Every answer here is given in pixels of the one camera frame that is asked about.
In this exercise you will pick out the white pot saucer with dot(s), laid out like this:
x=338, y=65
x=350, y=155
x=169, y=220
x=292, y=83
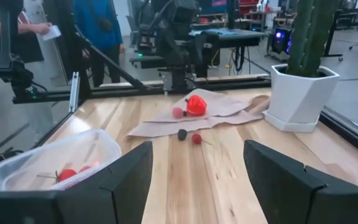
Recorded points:
x=287, y=126

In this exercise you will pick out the silver aluminium bracket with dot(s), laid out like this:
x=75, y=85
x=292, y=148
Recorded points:
x=74, y=91

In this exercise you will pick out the black aluminium table frame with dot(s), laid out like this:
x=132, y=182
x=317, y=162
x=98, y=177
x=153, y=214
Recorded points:
x=120, y=88

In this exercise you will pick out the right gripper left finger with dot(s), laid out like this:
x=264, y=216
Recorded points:
x=120, y=193

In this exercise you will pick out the blackberry toy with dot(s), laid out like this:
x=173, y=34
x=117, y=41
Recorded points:
x=182, y=134

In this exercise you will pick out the white angular plant pot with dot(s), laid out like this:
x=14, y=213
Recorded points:
x=300, y=96

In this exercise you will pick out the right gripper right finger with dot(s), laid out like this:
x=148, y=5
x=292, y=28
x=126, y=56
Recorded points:
x=291, y=196

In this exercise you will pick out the tall green cactus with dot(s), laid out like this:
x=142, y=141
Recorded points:
x=312, y=34

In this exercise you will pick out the computer tower with purple lights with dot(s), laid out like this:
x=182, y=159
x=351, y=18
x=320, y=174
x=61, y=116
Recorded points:
x=281, y=43

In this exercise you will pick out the white paper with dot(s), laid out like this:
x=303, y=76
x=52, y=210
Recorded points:
x=52, y=32

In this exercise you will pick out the clear plastic tupperware container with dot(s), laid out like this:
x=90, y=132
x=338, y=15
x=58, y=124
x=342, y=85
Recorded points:
x=42, y=158

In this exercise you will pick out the red cherry toy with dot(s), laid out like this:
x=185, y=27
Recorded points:
x=196, y=138

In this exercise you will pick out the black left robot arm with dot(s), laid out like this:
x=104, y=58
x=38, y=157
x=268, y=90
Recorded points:
x=179, y=46

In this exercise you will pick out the red strawberry toy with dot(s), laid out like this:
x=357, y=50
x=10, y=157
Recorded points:
x=67, y=175

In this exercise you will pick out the beige cloth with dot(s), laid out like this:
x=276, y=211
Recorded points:
x=222, y=115

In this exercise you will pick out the background table with blue cover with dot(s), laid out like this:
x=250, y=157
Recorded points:
x=235, y=35

